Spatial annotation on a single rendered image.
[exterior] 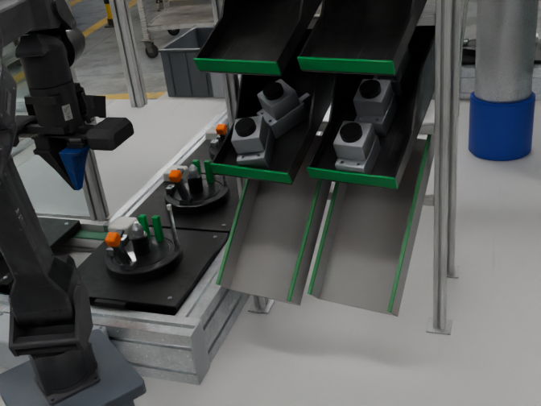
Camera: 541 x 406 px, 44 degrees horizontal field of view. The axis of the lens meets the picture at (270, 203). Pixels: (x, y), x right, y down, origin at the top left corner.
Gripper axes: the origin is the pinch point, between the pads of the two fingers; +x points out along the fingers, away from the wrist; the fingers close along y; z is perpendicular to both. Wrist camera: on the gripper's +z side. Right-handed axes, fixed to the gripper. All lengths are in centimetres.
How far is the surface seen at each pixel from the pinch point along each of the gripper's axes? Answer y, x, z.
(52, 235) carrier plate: 29.0, 28.4, 24.9
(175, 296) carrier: -5.8, 28.4, 10.2
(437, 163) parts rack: -47, 8, 23
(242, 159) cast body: -20.6, 3.3, 11.5
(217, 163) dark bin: -16.2, 4.5, 12.1
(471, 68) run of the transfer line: -45, 29, 137
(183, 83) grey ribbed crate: 88, 57, 204
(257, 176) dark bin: -22.6, 5.7, 11.3
